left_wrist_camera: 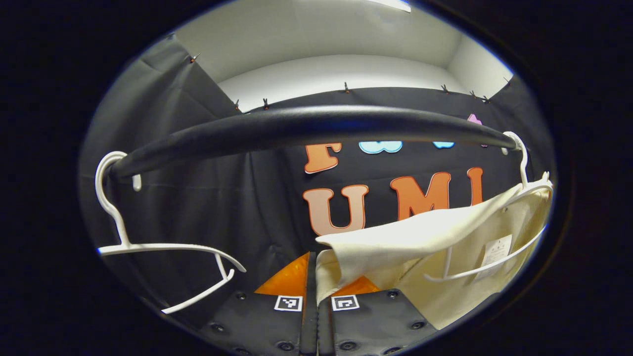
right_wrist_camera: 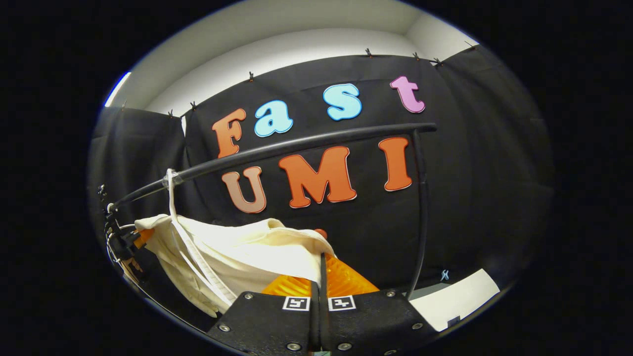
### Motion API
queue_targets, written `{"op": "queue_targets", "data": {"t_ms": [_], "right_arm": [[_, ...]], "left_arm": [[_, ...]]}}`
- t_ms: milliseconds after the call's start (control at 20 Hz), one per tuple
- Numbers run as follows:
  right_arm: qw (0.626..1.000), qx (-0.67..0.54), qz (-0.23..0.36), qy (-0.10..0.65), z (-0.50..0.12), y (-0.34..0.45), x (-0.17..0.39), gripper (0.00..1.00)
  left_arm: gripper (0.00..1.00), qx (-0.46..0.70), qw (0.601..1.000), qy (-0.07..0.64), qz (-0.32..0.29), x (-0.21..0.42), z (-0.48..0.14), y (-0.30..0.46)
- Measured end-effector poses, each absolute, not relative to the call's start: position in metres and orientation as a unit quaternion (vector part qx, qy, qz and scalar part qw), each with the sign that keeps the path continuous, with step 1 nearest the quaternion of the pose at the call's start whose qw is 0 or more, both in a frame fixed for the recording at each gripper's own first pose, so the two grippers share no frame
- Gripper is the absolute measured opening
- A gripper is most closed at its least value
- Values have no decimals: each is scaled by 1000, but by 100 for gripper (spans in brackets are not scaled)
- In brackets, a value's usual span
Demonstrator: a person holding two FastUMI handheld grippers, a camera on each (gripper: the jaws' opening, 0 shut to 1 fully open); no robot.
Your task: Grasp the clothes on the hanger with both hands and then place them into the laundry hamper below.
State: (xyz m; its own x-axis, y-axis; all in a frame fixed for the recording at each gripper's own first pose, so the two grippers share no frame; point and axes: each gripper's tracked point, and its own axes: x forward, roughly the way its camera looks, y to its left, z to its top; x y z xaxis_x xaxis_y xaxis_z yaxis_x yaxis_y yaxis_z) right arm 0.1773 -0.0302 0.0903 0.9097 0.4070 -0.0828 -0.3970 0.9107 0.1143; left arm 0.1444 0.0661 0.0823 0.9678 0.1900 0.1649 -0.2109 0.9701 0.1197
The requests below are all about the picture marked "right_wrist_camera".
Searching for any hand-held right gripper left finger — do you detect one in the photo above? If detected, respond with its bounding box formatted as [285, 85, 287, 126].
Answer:
[207, 252, 323, 354]

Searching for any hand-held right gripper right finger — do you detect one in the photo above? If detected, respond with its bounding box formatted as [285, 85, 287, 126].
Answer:
[321, 252, 438, 356]

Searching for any cream shirt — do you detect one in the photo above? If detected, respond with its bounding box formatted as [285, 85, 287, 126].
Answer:
[135, 214, 337, 317]

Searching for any white hanger with hook wrap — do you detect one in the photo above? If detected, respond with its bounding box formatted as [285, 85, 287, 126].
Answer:
[165, 168, 238, 310]

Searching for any white floor board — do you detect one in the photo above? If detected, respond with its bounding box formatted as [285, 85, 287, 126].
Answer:
[409, 268, 501, 332]

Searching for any black backdrop cloth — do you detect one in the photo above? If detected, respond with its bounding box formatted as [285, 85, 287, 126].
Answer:
[88, 44, 554, 317]

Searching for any row of small backdrop clips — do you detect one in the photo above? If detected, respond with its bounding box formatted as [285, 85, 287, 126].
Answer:
[121, 42, 478, 117]

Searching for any black clothes rail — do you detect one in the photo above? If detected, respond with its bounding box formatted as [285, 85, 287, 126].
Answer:
[111, 123, 438, 302]

